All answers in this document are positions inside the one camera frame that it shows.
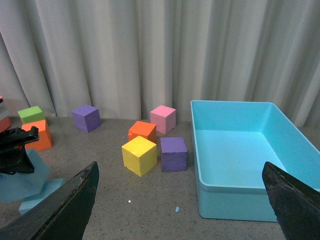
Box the left orange foam cube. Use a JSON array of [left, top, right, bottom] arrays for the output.
[[22, 119, 53, 151]]

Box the yellow foam cube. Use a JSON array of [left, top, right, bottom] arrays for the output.
[[121, 136, 158, 177]]

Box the pink foam cube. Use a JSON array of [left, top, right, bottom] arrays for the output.
[[150, 105, 177, 135]]

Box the light blue foam cube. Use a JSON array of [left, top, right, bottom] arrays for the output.
[[0, 148, 50, 203], [19, 178, 66, 215]]

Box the right orange foam cube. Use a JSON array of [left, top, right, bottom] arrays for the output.
[[128, 121, 157, 144]]

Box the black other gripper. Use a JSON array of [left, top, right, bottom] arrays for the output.
[[0, 126, 99, 240]]

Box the left purple foam cube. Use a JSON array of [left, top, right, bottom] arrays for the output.
[[71, 104, 102, 133]]

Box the orange foam cube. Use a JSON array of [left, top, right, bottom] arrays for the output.
[[128, 121, 157, 144], [22, 119, 53, 151]]

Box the white curtain backdrop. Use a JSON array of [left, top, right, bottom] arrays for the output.
[[0, 0, 320, 127]]

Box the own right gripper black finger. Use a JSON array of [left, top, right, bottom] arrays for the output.
[[262, 161, 320, 240]]

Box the purple foam cube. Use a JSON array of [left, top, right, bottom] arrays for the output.
[[71, 104, 102, 133], [160, 137, 188, 172]]

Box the right purple foam cube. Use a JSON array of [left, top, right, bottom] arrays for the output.
[[160, 137, 188, 172]]

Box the light blue plastic bin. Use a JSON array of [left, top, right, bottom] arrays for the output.
[[190, 100, 320, 222]]

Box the green foam cube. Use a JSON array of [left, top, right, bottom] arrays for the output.
[[17, 106, 46, 124]]

